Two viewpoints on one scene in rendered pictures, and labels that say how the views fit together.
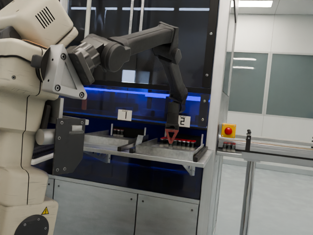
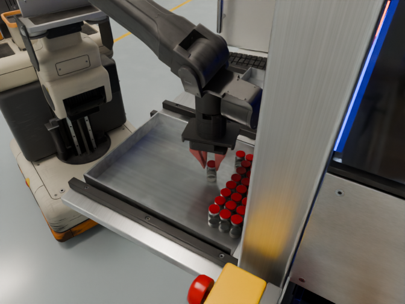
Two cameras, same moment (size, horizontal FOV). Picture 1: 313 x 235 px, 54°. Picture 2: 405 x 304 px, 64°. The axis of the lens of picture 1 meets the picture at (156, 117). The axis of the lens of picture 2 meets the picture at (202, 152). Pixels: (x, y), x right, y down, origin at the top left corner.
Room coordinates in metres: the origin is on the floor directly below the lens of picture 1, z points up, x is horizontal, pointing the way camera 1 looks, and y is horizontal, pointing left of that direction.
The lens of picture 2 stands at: (1.65, -0.56, 1.40)
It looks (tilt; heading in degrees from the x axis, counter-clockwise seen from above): 42 degrees down; 104
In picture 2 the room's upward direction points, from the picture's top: straight up
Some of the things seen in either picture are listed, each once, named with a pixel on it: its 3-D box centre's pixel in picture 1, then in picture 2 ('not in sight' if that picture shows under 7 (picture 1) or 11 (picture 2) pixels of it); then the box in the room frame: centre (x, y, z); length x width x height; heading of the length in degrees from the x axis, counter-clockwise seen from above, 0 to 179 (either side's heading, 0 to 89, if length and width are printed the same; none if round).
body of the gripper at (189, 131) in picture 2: (172, 120); (211, 122); (1.55, -0.08, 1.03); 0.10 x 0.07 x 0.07; 178
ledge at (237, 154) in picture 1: (229, 152); not in sight; (1.69, -0.42, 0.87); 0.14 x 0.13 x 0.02; 165
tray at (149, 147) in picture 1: (172, 148); (187, 171); (1.50, -0.09, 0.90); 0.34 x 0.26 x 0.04; 164
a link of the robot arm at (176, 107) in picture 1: (173, 107); (213, 95); (1.55, -0.08, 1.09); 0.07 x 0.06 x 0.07; 156
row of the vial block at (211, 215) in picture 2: (177, 143); (232, 188); (1.60, -0.12, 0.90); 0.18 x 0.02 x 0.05; 74
